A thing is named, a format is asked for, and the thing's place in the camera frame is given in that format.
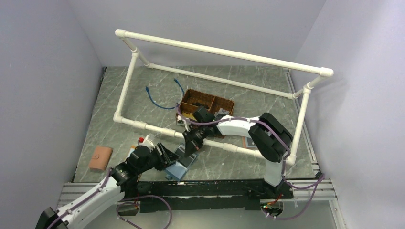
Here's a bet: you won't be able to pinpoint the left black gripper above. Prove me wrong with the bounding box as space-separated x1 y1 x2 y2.
137 142 181 174

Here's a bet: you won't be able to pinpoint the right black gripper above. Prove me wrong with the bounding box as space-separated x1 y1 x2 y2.
182 123 210 157

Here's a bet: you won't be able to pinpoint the dark grey credit card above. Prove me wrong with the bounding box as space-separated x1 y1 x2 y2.
179 153 198 168

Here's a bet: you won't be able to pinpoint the blue card holder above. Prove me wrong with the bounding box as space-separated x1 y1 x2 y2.
165 144 198 182

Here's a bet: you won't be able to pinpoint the black credit card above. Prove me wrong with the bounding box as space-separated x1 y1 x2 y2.
192 102 209 110

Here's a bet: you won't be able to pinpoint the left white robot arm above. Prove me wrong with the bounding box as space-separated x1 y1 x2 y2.
35 143 181 229

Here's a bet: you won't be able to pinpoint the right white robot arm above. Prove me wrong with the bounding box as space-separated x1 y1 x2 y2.
183 105 293 198

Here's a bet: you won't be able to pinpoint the grey cards in basket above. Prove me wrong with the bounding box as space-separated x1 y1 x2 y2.
216 108 230 115

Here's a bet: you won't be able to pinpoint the brown wicker divided basket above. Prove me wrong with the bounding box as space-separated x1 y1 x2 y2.
180 89 234 122

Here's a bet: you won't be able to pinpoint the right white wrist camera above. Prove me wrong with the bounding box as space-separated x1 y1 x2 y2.
176 115 189 126

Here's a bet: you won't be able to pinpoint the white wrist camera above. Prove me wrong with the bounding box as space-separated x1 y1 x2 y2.
138 134 155 150
176 115 189 126

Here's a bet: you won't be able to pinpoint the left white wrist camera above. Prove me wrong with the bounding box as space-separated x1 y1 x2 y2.
138 134 155 150

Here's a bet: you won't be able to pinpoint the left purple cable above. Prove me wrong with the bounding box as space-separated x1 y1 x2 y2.
46 167 113 229

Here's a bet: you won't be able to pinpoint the purple cable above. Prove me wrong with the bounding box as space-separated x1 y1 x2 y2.
46 167 113 229
175 102 327 221

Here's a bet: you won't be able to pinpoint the blue ethernet cable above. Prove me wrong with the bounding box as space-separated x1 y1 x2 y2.
145 78 185 110

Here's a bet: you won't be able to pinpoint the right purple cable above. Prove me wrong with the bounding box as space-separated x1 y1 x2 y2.
175 102 327 221

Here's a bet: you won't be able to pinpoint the white PVC pipe frame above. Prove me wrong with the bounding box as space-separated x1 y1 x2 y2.
113 29 334 166

